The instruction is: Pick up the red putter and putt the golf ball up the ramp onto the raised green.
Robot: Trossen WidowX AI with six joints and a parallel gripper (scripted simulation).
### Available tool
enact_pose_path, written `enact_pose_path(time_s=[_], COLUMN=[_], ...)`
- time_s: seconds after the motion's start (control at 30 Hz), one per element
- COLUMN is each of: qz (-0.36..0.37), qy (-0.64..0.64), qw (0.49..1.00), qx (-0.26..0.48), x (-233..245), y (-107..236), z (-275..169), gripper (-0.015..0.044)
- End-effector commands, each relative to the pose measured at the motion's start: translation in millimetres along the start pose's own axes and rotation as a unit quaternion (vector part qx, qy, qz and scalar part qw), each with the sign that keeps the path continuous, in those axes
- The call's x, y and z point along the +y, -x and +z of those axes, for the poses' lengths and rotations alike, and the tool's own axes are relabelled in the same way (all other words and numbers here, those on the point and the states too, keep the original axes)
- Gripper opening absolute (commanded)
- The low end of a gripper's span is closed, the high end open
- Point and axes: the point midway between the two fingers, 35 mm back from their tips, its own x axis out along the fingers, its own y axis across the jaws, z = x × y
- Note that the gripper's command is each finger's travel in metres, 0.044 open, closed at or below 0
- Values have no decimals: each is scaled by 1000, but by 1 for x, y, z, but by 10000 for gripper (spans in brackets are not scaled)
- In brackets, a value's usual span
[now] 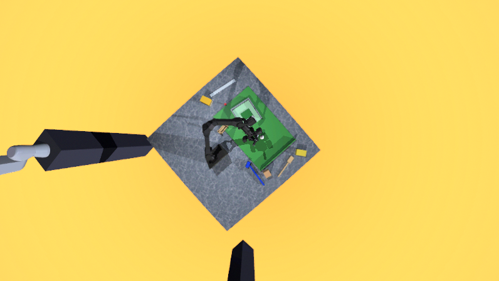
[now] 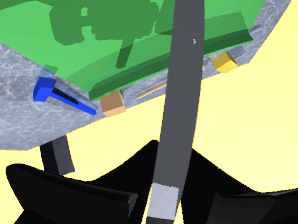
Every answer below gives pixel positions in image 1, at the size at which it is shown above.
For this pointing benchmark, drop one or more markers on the brown block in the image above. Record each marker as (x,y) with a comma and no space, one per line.
(267,173)

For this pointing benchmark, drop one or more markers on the green putting mat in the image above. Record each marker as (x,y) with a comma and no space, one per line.
(276,136)

